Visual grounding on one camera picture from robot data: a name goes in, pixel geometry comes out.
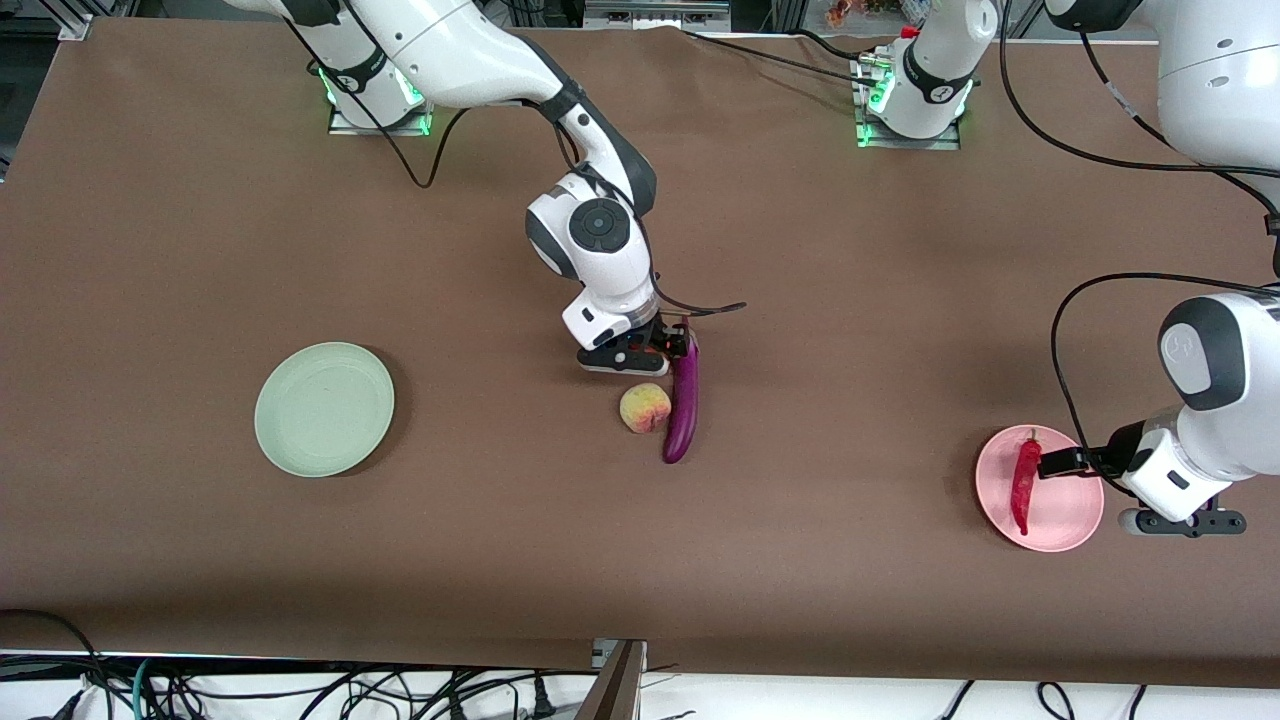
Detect long purple eggplant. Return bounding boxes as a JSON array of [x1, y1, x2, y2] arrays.
[[662, 316, 701, 465]]

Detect grey metal box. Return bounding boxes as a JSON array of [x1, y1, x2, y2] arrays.
[[583, 0, 733, 31]]

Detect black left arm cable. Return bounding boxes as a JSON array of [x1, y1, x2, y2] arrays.
[[1000, 0, 1280, 471]]

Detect colourful toy pile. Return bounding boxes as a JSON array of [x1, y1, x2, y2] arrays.
[[825, 0, 931, 29]]

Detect black cable with plug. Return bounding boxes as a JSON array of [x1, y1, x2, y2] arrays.
[[440, 670, 601, 720]]

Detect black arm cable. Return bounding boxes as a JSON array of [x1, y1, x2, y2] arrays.
[[1000, 0, 1280, 471], [285, 18, 748, 319]]

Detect brown table cloth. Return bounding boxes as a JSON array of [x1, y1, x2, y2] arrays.
[[0, 18, 1280, 691]]

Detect aluminium corner profile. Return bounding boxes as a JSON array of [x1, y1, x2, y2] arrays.
[[58, 0, 136, 41]]

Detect green round plate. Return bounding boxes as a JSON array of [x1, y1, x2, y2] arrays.
[[254, 342, 396, 479]]

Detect yellow pink peach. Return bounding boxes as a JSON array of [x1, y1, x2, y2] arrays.
[[619, 383, 672, 435]]

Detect black looped floor cable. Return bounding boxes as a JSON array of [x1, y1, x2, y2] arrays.
[[0, 608, 111, 720]]

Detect black cable on cloth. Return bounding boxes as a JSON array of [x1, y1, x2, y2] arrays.
[[685, 32, 881, 89], [790, 28, 881, 65]]

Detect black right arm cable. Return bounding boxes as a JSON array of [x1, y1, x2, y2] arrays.
[[285, 18, 748, 319]]

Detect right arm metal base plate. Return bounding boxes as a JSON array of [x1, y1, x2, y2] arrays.
[[328, 100, 433, 137]]

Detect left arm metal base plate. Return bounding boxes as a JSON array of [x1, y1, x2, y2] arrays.
[[855, 118, 963, 151]]

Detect aluminium profile post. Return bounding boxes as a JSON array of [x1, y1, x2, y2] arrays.
[[578, 640, 648, 720]]

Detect pink round plate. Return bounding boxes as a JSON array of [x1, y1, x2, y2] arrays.
[[975, 425, 1106, 553]]

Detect red chili pepper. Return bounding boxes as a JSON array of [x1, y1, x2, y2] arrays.
[[1010, 429, 1043, 537]]

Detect black tangled floor cable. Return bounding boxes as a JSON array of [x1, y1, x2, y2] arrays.
[[300, 665, 471, 720], [150, 665, 331, 720]]

